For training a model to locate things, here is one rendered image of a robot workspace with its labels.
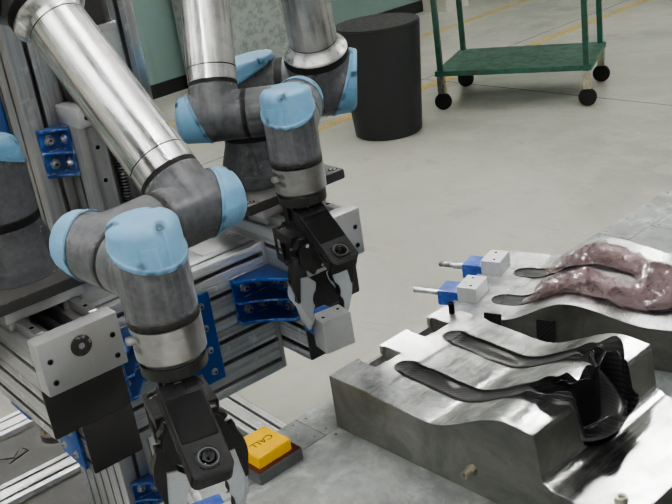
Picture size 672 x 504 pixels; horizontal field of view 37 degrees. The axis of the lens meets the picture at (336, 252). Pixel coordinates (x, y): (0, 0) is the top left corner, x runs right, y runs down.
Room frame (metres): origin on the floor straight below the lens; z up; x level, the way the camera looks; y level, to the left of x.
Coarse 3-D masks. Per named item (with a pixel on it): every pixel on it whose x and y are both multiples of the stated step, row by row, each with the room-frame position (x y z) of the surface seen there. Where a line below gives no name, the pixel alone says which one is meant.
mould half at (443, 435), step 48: (432, 336) 1.35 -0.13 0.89; (480, 336) 1.33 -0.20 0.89; (528, 336) 1.31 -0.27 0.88; (624, 336) 1.18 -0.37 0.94; (336, 384) 1.27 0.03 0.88; (384, 384) 1.23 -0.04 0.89; (480, 384) 1.20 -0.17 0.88; (384, 432) 1.20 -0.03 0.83; (432, 432) 1.12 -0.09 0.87; (480, 432) 1.05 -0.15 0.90; (528, 432) 1.00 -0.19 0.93; (576, 432) 1.04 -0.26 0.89; (624, 432) 1.07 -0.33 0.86; (480, 480) 1.06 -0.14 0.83; (528, 480) 1.00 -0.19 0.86; (576, 480) 0.99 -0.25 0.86; (624, 480) 0.97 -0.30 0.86
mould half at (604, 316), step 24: (600, 240) 1.59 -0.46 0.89; (624, 240) 1.58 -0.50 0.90; (528, 264) 1.62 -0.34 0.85; (552, 264) 1.60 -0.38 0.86; (600, 264) 1.49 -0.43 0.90; (504, 288) 1.54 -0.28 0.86; (528, 288) 1.53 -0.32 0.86; (480, 312) 1.47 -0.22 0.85; (504, 312) 1.45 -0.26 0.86; (528, 312) 1.41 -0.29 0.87; (552, 312) 1.38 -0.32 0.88; (576, 312) 1.36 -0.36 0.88; (600, 312) 1.34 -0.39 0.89; (624, 312) 1.35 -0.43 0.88; (648, 312) 1.35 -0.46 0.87; (576, 336) 1.36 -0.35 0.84; (648, 336) 1.30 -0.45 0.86
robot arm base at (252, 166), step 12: (228, 144) 1.77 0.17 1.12; (240, 144) 1.75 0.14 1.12; (252, 144) 1.74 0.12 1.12; (264, 144) 1.74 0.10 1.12; (228, 156) 1.77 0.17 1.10; (240, 156) 1.74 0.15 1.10; (252, 156) 1.74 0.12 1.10; (264, 156) 1.74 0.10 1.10; (228, 168) 1.76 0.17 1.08; (240, 168) 1.74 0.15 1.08; (252, 168) 1.74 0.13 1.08; (264, 168) 1.73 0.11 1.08; (240, 180) 1.73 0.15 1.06; (252, 180) 1.73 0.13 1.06; (264, 180) 1.72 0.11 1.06
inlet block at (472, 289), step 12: (468, 276) 1.55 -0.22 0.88; (480, 276) 1.55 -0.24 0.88; (420, 288) 1.58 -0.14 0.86; (432, 288) 1.57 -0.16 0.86; (444, 288) 1.55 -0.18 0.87; (456, 288) 1.54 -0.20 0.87; (468, 288) 1.51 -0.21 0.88; (480, 288) 1.52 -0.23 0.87; (444, 300) 1.54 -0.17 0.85; (468, 300) 1.51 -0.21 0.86
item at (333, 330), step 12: (324, 312) 1.35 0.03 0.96; (336, 312) 1.34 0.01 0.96; (348, 312) 1.34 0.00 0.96; (324, 324) 1.32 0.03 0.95; (336, 324) 1.33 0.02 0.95; (348, 324) 1.33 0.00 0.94; (324, 336) 1.32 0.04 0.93; (336, 336) 1.32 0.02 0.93; (348, 336) 1.33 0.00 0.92; (324, 348) 1.32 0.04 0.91; (336, 348) 1.32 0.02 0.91
